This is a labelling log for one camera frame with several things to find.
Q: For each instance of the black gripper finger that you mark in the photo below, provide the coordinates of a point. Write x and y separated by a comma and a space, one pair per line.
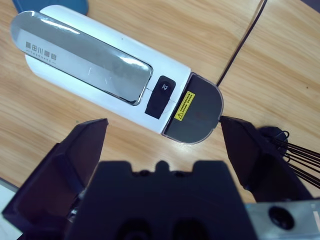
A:
257, 170
57, 175

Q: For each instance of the white capsule coffee machine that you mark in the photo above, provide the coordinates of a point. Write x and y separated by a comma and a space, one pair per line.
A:
112, 57

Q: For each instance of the black capsule holder with rods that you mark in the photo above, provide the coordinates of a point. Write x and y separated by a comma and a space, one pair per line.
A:
271, 132

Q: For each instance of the clear water tank black lid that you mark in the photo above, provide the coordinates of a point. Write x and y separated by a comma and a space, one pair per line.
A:
200, 112

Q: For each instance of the teal plastic tray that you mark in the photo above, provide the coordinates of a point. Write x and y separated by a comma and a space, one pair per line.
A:
50, 6

